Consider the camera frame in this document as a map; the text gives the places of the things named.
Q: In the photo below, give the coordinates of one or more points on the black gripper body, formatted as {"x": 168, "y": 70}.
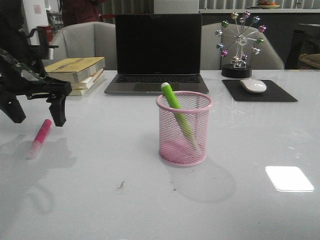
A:
{"x": 42, "y": 86}

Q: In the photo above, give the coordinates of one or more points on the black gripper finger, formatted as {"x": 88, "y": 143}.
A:
{"x": 10, "y": 105}
{"x": 57, "y": 109}

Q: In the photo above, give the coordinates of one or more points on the pink marker pen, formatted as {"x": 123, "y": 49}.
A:
{"x": 39, "y": 139}

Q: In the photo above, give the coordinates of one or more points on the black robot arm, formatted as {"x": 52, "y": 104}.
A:
{"x": 29, "y": 49}

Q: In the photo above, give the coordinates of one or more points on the pink mesh pen holder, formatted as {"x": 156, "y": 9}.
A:
{"x": 183, "y": 131}

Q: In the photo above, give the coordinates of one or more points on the bottom book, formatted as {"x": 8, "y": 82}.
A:
{"x": 81, "y": 92}

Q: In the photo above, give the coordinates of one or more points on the middle white book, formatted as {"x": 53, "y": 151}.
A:
{"x": 88, "y": 82}

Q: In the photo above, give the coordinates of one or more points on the top yellow book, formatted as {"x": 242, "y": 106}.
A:
{"x": 76, "y": 69}

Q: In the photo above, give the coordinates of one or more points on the red bin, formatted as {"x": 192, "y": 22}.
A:
{"x": 47, "y": 29}

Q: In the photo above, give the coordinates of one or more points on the left grey armchair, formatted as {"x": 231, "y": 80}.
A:
{"x": 90, "y": 39}

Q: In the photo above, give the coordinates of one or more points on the grey armchair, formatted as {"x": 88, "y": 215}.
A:
{"x": 216, "y": 50}
{"x": 90, "y": 39}

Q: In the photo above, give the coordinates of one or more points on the grey open laptop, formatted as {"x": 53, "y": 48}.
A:
{"x": 155, "y": 48}

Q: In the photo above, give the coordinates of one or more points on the right grey armchair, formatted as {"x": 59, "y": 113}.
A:
{"x": 216, "y": 50}

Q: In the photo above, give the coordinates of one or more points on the white computer mouse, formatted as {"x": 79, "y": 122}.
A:
{"x": 253, "y": 85}

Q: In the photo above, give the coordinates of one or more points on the ferris wheel desk ornament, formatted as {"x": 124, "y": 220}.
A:
{"x": 241, "y": 39}

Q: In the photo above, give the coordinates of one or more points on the black mouse pad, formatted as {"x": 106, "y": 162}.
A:
{"x": 273, "y": 93}

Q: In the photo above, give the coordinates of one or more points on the fruit bowl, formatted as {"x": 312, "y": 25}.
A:
{"x": 267, "y": 4}

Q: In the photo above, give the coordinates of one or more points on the beige sofa cushion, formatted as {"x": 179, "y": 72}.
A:
{"x": 309, "y": 61}

